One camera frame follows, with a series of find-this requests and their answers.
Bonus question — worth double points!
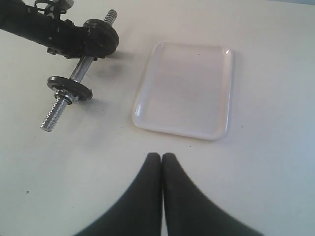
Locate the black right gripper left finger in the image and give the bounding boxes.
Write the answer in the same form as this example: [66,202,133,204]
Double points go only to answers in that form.
[77,152,162,236]

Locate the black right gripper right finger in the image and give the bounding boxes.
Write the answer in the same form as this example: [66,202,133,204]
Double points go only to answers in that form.
[162,153,263,236]

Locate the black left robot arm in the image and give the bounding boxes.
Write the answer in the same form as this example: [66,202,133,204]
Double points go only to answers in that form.
[0,0,99,59]

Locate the chrome spin-lock collar nut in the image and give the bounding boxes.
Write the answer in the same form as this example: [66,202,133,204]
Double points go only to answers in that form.
[55,89,79,105]

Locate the white rectangular plastic tray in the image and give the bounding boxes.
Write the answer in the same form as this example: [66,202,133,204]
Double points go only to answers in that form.
[131,42,234,141]

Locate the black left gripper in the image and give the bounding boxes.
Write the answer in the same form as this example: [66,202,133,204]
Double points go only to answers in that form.
[45,18,98,59]

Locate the chrome threaded dumbbell bar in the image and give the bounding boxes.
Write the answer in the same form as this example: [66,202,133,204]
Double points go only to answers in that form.
[40,9,118,132]

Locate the black weight plate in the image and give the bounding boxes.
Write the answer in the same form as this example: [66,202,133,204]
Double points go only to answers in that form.
[47,76,93,101]
[83,19,119,59]

